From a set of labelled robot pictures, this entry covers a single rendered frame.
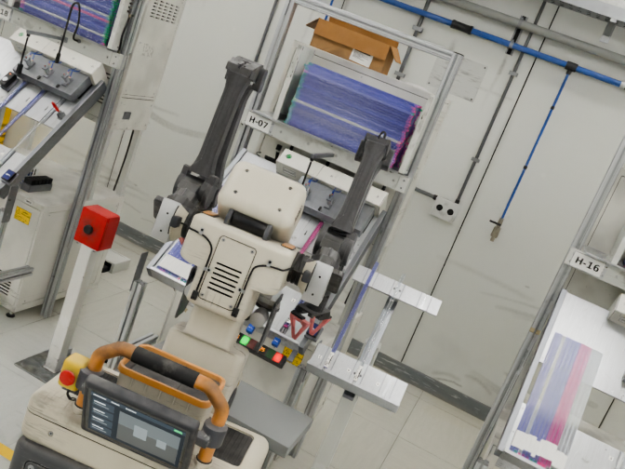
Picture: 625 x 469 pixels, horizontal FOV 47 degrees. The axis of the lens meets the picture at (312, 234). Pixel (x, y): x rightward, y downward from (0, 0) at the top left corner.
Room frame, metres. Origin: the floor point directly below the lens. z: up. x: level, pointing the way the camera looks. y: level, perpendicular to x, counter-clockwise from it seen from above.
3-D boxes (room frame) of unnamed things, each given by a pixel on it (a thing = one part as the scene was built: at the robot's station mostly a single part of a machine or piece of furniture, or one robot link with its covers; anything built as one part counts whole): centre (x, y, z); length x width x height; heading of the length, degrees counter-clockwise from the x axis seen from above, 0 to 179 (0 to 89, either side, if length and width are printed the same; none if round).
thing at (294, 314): (1.99, -0.07, 0.97); 0.07 x 0.07 x 0.09; 61
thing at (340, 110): (2.99, 0.03, 1.52); 0.51 x 0.13 x 0.27; 75
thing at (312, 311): (2.02, -0.09, 1.04); 0.10 x 0.07 x 0.07; 151
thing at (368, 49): (3.31, 0.05, 1.82); 0.68 x 0.30 x 0.20; 75
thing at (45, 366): (2.87, 0.87, 0.39); 0.24 x 0.24 x 0.78; 75
